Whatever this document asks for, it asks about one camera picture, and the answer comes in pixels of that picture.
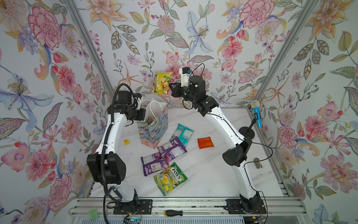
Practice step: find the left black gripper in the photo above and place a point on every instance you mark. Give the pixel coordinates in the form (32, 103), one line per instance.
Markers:
(141, 115)

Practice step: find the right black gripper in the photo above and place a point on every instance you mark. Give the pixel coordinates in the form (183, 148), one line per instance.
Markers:
(175, 92)

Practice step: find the green Fox's candy bag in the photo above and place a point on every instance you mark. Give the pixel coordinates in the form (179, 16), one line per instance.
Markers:
(169, 179)

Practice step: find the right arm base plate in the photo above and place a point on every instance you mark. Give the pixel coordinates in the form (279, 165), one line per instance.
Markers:
(237, 206)

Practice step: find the yellow-green chips bag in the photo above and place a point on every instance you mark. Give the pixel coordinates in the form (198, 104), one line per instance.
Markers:
(161, 82)

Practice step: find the black microphone stand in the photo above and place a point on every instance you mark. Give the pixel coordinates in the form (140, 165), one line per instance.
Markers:
(248, 132)

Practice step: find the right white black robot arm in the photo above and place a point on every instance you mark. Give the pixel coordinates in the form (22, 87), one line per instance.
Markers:
(236, 155)

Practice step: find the black yellow screwdriver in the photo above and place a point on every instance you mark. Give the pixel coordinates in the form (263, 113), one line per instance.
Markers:
(173, 213)

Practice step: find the blue toy microphone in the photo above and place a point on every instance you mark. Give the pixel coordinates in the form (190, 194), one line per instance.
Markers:
(255, 105)

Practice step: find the teal snack packet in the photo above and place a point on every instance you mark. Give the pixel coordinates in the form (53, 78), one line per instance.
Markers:
(183, 133)

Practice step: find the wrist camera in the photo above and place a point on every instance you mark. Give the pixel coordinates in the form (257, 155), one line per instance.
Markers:
(185, 73)
(137, 100)

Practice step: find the small red sachet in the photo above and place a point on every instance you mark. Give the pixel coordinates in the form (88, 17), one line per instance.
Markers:
(205, 143)

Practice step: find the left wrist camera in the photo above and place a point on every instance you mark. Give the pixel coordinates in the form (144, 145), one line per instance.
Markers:
(137, 100)

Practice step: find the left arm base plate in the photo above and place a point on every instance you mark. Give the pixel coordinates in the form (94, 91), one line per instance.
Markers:
(141, 207)

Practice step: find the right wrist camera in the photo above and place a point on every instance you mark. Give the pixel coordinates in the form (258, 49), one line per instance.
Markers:
(185, 73)

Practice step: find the small grey metal clip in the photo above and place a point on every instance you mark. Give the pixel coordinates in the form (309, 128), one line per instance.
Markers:
(257, 163)

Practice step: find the floral paper gift bag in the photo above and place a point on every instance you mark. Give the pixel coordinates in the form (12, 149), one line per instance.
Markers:
(153, 127)

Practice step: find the purple snack packet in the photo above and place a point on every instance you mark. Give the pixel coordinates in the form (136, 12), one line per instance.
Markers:
(153, 163)
(172, 150)

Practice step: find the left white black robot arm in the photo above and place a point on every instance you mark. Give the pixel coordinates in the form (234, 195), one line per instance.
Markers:
(105, 165)

